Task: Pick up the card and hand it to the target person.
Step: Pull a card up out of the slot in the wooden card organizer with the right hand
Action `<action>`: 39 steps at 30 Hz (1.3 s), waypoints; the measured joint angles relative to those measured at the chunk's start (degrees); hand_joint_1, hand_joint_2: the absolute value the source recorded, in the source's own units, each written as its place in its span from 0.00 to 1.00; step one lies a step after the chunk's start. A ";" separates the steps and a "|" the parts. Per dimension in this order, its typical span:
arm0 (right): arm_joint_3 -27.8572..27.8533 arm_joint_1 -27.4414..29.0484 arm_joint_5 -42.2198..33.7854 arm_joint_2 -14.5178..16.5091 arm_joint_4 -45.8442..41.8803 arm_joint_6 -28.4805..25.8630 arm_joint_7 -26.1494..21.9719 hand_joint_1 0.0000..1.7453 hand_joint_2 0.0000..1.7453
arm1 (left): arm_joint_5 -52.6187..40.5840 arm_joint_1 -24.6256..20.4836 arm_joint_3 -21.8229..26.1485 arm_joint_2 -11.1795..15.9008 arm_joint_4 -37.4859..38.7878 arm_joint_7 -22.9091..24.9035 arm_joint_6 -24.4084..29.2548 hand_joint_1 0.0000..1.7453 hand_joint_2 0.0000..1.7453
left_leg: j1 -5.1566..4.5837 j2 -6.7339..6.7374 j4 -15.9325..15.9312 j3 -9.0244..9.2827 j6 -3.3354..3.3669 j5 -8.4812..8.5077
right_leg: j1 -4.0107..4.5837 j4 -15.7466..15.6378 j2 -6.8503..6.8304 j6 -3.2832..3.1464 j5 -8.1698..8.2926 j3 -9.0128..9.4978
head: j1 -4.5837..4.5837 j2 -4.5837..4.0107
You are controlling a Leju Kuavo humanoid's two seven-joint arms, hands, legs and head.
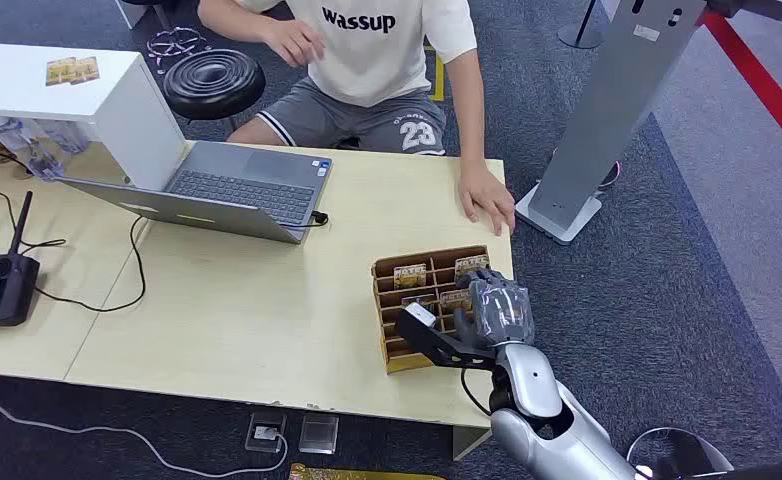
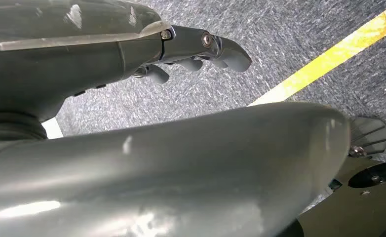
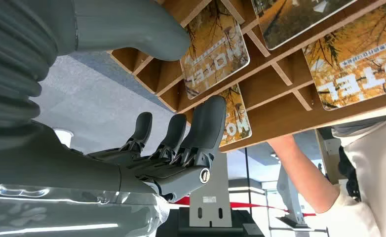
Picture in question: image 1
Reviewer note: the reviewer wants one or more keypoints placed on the red barrier tape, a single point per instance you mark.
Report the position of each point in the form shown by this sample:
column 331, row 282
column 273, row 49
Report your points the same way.
column 762, row 86

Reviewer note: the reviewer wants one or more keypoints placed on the yellow hotel key card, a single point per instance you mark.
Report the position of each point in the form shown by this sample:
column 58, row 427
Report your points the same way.
column 454, row 300
column 470, row 265
column 409, row 275

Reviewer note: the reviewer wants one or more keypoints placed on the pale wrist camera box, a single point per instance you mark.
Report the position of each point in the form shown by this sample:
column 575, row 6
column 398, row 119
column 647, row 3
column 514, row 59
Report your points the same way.
column 421, row 314

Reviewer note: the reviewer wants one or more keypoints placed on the white table leg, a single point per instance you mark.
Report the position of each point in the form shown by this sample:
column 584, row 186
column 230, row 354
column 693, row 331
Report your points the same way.
column 467, row 442

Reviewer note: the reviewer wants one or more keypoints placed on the person's right forearm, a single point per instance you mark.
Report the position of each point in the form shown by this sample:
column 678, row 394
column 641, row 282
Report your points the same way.
column 232, row 20

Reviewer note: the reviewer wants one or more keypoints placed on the white shelf box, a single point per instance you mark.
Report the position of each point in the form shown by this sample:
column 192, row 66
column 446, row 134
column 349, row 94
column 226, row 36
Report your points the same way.
column 7, row 79

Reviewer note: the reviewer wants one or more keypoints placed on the brown cardboard card holder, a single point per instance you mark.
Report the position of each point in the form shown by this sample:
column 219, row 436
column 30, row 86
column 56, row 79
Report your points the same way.
column 391, row 331

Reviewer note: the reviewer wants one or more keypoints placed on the person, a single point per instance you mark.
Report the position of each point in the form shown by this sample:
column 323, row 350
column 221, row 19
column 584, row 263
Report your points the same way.
column 364, row 60

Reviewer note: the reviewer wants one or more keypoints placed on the person's left hand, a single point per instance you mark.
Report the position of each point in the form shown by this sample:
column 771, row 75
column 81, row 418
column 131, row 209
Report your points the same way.
column 487, row 195

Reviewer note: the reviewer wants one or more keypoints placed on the golden patterned object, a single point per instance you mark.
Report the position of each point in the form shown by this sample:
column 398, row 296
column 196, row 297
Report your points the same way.
column 351, row 474

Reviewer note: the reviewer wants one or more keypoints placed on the chrome chair base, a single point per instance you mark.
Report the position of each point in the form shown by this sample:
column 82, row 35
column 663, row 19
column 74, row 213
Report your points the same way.
column 174, row 43

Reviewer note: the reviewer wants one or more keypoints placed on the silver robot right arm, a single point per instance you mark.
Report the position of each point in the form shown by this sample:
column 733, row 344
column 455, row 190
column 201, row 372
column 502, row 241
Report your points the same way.
column 537, row 384

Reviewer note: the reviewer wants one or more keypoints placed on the grey stand with white base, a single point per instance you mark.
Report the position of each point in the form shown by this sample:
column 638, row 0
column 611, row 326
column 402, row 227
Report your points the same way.
column 623, row 86

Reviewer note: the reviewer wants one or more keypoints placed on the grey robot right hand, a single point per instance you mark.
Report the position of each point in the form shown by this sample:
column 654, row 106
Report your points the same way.
column 500, row 314

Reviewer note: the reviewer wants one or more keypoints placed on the black pole base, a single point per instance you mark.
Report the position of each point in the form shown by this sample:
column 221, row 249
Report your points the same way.
column 580, row 36

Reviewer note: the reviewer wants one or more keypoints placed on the yellow floor marking tape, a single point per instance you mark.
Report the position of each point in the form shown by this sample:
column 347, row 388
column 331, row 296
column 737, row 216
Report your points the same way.
column 436, row 76

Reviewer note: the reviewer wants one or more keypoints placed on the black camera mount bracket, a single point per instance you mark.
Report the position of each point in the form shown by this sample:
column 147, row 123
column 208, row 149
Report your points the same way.
column 440, row 344

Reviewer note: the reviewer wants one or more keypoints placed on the floor power outlet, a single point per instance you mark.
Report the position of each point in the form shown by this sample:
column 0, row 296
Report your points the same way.
column 265, row 432

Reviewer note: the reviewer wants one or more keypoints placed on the person's right hand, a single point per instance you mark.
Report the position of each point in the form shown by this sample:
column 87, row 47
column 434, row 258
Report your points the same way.
column 295, row 41

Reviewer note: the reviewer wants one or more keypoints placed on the grey laptop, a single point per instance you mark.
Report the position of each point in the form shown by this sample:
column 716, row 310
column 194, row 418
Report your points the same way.
column 245, row 189

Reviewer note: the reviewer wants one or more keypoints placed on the transparent floor plate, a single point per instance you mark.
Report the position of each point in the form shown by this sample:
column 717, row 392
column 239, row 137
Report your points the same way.
column 319, row 434

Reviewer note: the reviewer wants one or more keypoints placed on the clear plastic bottle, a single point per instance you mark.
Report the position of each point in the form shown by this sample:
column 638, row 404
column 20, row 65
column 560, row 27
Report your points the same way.
column 66, row 136
column 30, row 156

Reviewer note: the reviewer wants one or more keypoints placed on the yellow card on shelf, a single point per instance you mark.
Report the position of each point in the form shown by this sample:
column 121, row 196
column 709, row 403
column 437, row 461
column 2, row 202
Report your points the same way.
column 86, row 69
column 60, row 71

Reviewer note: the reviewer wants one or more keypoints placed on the person's left forearm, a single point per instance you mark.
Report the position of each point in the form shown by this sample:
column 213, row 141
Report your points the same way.
column 472, row 132

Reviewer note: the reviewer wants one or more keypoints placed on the black round stool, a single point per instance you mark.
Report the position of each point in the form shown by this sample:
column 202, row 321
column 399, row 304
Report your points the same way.
column 213, row 83

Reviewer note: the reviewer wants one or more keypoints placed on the glossy black robot torso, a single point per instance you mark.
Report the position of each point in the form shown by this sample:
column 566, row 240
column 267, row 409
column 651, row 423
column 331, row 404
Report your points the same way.
column 682, row 457

